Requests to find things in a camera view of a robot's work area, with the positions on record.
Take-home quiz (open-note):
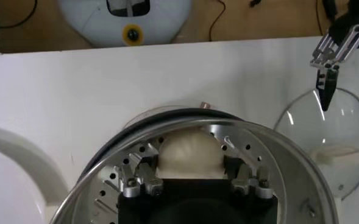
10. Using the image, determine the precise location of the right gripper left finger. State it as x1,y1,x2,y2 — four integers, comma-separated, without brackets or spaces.
117,152,165,199

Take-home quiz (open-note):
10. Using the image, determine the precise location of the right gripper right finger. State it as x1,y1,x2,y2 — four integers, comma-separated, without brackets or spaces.
224,155,275,200

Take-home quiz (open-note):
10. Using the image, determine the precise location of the glass lid with cream handle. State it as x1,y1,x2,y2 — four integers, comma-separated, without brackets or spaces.
272,87,359,200

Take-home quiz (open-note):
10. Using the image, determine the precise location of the white steamed baozi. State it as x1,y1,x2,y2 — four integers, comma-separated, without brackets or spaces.
156,127,226,180

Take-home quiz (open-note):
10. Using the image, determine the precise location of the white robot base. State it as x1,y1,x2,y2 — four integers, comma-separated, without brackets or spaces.
57,0,194,48

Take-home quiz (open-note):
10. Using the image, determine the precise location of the stainless steel steamer basket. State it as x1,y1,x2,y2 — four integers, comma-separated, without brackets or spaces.
49,117,340,224

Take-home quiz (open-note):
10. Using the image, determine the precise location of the steel steamer pot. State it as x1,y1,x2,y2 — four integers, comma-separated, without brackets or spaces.
77,102,247,183

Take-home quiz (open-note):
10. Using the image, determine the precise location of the white oval plate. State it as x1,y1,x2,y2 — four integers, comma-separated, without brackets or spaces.
0,124,70,224

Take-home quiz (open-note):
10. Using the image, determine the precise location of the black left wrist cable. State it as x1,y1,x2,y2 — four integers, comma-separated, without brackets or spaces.
321,0,338,24

